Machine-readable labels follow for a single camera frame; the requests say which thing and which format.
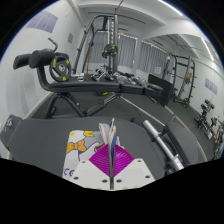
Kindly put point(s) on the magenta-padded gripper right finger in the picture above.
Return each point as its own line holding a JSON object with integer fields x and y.
{"x": 123, "y": 163}

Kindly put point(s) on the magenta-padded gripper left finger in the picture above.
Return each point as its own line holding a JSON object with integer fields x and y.
{"x": 100, "y": 163}

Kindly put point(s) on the colourful cartoon print towel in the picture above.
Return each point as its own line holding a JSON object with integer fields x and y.
{"x": 78, "y": 146}

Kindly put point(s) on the silver barbell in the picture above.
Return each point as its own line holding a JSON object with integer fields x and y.
{"x": 160, "y": 138}

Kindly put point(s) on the black padded weight bench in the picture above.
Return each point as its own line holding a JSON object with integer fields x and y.
{"x": 36, "y": 140}

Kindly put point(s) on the black bench with leg rollers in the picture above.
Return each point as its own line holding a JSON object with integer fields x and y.
{"x": 83, "y": 87}

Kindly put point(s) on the black upright panel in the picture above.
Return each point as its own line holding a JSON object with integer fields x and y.
{"x": 160, "y": 88}

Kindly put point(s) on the chrome dumbbells row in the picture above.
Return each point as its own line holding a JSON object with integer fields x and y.
{"x": 121, "y": 79}

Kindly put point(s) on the grey metal equipment stand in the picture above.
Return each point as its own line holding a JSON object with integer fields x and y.
{"x": 218, "y": 148}

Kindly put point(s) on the black exercise machine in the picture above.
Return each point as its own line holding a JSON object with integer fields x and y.
{"x": 206, "y": 106}

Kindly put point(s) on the person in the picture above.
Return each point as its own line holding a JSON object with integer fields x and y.
{"x": 220, "y": 128}

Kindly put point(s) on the black yellow weight plate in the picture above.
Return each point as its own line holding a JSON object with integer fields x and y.
{"x": 106, "y": 51}
{"x": 55, "y": 65}

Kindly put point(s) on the grey window curtain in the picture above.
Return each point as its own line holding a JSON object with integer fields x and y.
{"x": 126, "y": 51}
{"x": 151, "y": 58}

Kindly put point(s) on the black squat rack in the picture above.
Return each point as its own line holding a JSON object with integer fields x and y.
{"x": 192, "y": 71}

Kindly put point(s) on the long ceiling light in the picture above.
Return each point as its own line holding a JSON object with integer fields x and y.
{"x": 207, "y": 48}
{"x": 170, "y": 7}

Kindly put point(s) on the small purple wall poster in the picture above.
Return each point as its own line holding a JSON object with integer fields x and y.
{"x": 211, "y": 86}

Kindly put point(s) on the small brown wall plaque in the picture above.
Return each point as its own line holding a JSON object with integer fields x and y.
{"x": 70, "y": 37}

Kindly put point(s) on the large purple wall poster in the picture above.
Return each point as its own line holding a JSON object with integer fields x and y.
{"x": 42, "y": 21}

